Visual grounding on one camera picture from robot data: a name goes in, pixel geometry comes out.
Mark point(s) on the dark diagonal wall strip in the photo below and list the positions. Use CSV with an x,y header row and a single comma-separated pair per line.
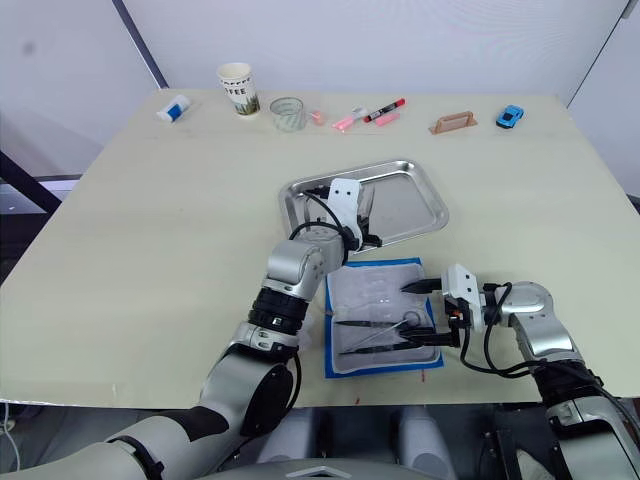
x,y
140,45

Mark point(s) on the white and blue tube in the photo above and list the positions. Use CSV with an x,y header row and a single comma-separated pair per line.
x,y
173,109

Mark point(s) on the clear glass beaker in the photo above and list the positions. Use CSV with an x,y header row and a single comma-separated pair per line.
x,y
287,115

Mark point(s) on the blue surgical instrument pack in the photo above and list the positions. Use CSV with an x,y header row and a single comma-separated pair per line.
x,y
370,290

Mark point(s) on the red marker pen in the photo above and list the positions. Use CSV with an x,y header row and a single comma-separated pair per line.
x,y
385,110

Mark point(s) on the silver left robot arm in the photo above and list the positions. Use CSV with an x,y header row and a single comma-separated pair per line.
x,y
290,260

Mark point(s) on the grey rounded shape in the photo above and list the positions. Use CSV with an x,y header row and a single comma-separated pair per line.
x,y
290,435
425,440

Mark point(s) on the small pink cap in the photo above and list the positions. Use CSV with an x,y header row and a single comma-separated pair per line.
x,y
317,118

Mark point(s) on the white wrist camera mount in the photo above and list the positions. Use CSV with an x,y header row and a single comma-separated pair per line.
x,y
345,200
462,285

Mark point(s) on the blue toy car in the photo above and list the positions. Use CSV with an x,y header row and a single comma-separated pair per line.
x,y
510,116

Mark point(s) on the pink highlighter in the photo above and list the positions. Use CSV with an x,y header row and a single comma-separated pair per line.
x,y
343,123

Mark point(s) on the metal tray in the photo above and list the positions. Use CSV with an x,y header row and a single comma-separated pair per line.
x,y
405,200

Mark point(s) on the grey robot torso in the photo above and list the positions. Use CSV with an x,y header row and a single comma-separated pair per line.
x,y
320,472

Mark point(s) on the black slanted beam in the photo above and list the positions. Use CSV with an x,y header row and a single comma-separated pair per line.
x,y
30,182

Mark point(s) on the black metal frame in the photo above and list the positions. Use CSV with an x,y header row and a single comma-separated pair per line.
x,y
515,440

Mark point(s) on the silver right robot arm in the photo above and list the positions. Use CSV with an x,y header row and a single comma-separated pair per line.
x,y
545,340

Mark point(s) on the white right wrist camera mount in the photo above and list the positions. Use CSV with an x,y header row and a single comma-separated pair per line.
x,y
462,285

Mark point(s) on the tan plastic holder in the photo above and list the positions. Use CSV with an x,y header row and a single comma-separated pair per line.
x,y
452,124

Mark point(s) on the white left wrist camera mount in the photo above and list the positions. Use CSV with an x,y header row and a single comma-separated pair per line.
x,y
345,200

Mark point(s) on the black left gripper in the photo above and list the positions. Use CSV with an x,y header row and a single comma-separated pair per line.
x,y
367,239

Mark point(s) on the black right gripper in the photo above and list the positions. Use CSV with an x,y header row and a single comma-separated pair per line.
x,y
456,325

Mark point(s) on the printed paper coffee cup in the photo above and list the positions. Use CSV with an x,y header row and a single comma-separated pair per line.
x,y
240,90

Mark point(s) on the thin steel probe with loop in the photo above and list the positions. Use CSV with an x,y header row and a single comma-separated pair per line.
x,y
380,333

